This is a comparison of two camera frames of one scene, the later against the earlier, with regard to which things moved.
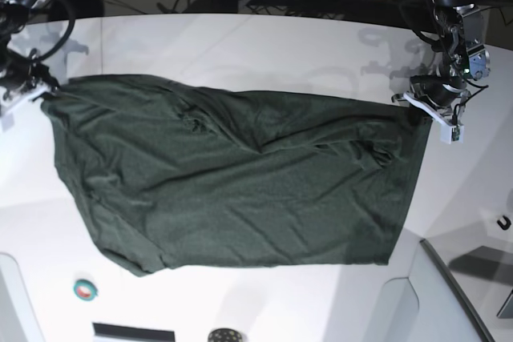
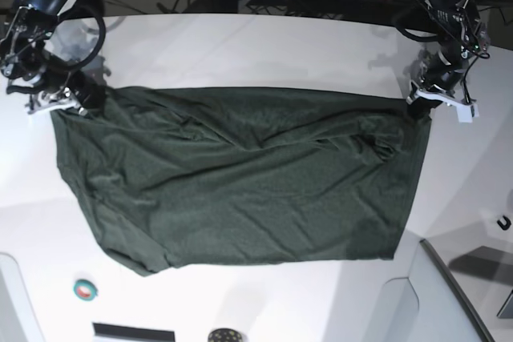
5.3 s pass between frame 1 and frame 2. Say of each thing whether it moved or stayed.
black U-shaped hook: stayed
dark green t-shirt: stayed
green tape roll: stayed
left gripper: moved
